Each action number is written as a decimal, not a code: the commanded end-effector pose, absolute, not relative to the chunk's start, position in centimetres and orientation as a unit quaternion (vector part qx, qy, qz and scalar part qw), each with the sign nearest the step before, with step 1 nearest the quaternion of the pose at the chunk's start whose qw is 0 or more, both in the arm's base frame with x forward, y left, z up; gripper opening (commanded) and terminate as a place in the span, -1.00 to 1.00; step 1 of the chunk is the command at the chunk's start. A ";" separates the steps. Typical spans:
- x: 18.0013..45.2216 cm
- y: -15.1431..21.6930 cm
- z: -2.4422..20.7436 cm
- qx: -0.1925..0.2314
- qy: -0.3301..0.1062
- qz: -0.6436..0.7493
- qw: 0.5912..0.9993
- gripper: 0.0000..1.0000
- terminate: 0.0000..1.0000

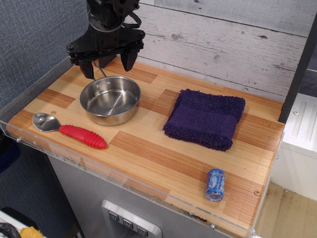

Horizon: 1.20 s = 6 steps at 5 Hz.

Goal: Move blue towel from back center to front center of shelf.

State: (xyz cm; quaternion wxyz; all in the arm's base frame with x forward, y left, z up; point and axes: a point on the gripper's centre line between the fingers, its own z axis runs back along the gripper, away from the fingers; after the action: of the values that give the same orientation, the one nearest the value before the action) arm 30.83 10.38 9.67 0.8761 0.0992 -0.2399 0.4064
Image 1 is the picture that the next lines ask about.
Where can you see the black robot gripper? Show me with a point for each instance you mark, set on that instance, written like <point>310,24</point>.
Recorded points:
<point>104,46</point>

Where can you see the dark blue towel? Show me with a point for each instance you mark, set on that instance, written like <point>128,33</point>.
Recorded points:
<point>205,119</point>

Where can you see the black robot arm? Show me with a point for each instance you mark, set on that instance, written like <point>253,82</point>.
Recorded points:
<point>114,29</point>

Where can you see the stainless steel small pan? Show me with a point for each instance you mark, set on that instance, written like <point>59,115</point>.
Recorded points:
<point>111,100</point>

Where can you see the stainless steel toy fridge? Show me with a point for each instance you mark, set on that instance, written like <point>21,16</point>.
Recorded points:
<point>110,204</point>

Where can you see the blue gum bottle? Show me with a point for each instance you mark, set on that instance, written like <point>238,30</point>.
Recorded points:
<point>215,185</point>

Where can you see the yellow black object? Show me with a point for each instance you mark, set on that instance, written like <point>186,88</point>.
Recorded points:
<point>9,231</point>

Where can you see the white side cabinet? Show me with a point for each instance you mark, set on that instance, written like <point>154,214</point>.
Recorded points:
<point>295,167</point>

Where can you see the red handled metal spoon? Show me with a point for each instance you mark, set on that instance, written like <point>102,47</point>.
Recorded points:
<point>48,123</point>

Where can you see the black right shelf post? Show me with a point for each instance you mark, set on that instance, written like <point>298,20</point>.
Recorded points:
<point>299,73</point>

